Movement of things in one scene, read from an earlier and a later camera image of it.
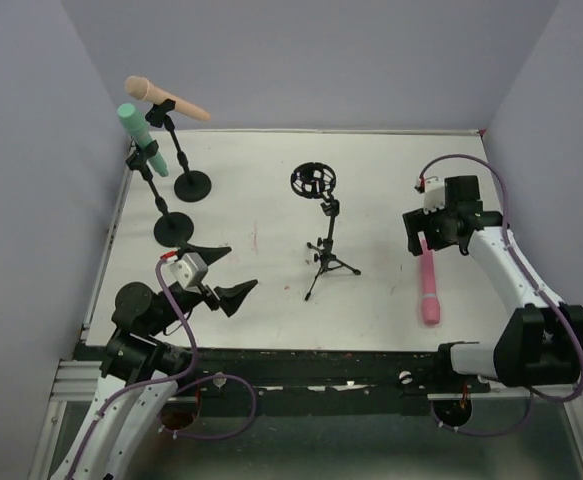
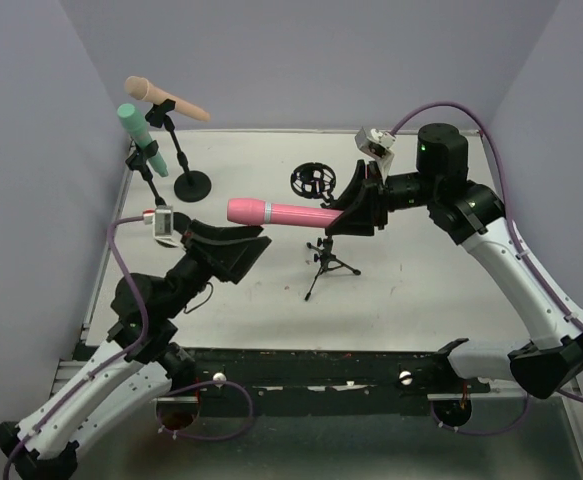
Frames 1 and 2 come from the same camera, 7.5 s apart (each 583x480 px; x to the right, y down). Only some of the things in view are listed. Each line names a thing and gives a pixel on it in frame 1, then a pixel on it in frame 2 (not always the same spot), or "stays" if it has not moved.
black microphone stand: [191, 186] stays
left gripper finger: [230, 298] to [232, 260]
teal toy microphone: [136, 124] stays
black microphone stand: [171, 229] stays
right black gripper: [416, 232] to [377, 201]
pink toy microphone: [430, 300] to [253, 211]
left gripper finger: [209, 255] to [200, 229]
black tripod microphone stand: [312, 180] stays
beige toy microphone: [140, 88] stays
